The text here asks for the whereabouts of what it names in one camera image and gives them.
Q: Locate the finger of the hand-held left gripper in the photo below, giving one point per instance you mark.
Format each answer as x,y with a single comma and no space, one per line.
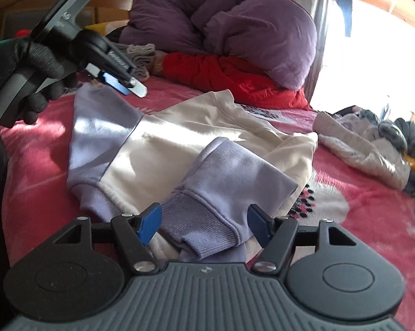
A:
138,89
116,82

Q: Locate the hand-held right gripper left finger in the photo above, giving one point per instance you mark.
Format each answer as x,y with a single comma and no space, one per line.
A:
149,224

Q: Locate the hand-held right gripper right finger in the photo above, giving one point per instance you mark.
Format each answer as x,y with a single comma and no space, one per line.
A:
258,226

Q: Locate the cream and lavender sweatshirt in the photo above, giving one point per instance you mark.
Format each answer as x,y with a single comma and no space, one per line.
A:
166,151

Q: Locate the person's left hand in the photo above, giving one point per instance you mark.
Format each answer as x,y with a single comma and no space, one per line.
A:
28,58

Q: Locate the grey knit cloth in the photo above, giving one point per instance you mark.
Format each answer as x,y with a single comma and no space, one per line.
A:
140,55

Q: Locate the yellow patterned cloth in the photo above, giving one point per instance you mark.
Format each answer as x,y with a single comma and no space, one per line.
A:
104,27

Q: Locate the red jacket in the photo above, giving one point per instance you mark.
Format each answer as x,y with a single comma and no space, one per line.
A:
221,72

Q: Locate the pink floral blanket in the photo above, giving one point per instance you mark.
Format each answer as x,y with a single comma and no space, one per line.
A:
366,213

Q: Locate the purple duvet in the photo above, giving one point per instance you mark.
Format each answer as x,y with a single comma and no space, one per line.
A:
249,31

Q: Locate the white quilted garment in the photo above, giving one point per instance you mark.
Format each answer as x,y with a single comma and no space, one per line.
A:
359,151

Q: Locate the black garment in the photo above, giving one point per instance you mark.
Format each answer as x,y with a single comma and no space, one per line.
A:
343,111

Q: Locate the grey fuzzy garment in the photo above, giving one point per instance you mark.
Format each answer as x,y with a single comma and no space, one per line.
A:
390,132

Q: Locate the pink curtain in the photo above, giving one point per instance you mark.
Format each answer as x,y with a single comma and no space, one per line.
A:
323,41

